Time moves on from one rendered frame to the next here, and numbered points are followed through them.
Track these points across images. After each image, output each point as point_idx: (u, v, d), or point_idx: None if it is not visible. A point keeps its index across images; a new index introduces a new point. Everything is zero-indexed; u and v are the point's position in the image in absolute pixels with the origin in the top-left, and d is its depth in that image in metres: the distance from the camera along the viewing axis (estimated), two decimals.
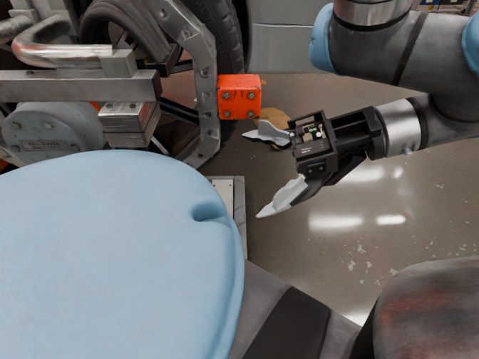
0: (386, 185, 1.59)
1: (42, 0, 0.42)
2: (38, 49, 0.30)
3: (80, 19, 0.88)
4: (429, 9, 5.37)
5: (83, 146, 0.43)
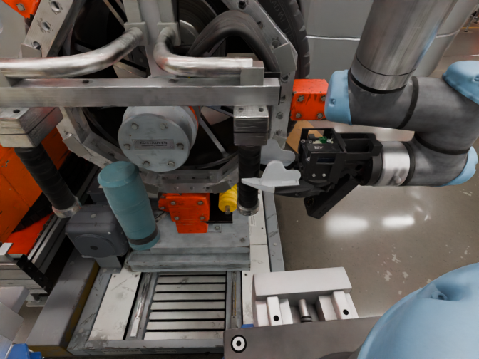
0: (413, 192, 1.58)
1: (152, 13, 0.47)
2: (189, 61, 0.35)
3: None
4: None
5: (187, 144, 0.48)
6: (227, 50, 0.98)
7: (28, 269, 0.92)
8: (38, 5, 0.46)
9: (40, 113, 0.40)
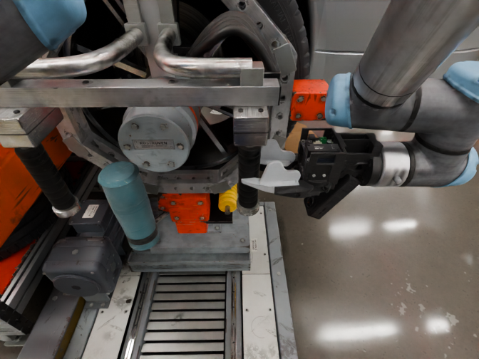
0: (426, 211, 1.48)
1: (152, 14, 0.47)
2: (189, 62, 0.35)
3: None
4: None
5: (187, 144, 0.48)
6: None
7: (1, 313, 0.81)
8: None
9: (41, 113, 0.40)
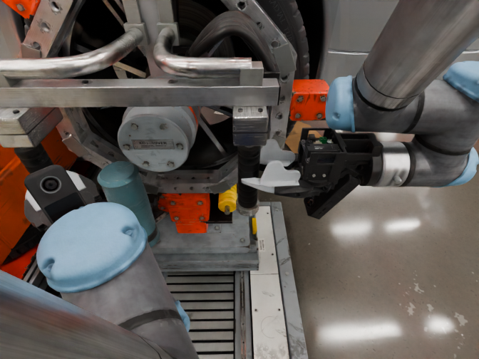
0: (433, 211, 1.48)
1: (152, 14, 0.47)
2: (188, 62, 0.35)
3: None
4: None
5: (187, 144, 0.48)
6: None
7: None
8: (38, 6, 0.46)
9: (40, 113, 0.40)
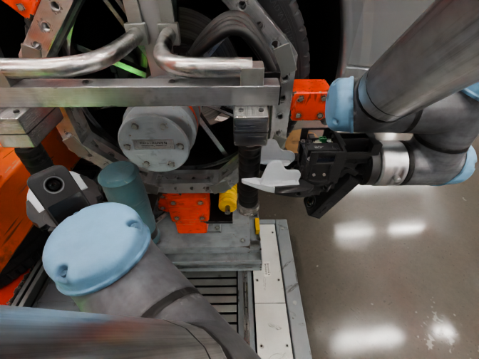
0: (447, 229, 1.39)
1: (152, 13, 0.47)
2: (189, 61, 0.34)
3: None
4: None
5: (187, 144, 0.48)
6: None
7: None
8: (38, 5, 0.46)
9: (40, 113, 0.40)
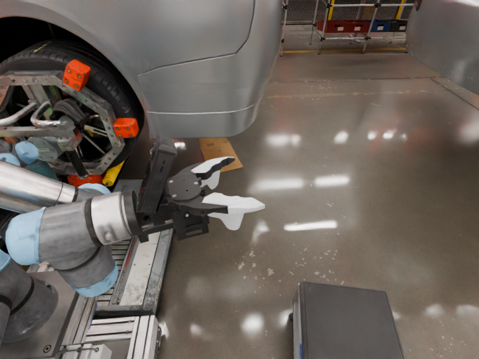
0: (289, 204, 2.07)
1: (40, 96, 1.15)
2: (38, 122, 1.02)
3: None
4: None
5: (55, 149, 1.16)
6: None
7: None
8: None
9: None
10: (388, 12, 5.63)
